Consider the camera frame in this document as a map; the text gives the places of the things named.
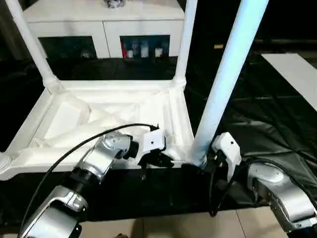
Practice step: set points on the white plastic table top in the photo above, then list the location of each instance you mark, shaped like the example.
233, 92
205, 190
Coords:
111, 104

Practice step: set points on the black work mat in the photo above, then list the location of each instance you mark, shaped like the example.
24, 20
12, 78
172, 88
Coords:
260, 124

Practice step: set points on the dark left robot foot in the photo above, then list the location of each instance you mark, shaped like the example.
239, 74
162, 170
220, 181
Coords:
121, 235

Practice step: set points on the small white bottle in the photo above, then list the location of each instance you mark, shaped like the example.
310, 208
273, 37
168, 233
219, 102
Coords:
144, 50
158, 52
130, 53

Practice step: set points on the small tan box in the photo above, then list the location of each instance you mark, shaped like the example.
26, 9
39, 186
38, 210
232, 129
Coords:
218, 46

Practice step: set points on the flat white board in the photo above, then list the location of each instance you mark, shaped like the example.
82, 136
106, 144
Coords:
294, 74

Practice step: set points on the white cabinet with openings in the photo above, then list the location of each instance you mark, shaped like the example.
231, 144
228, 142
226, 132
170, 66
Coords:
99, 24

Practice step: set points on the small shiny metal ornament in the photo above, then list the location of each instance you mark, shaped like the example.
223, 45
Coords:
114, 3

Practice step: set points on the grey curtain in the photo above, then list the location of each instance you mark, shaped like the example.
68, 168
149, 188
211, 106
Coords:
10, 34

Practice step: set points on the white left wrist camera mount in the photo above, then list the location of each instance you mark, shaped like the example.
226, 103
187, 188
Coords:
153, 141

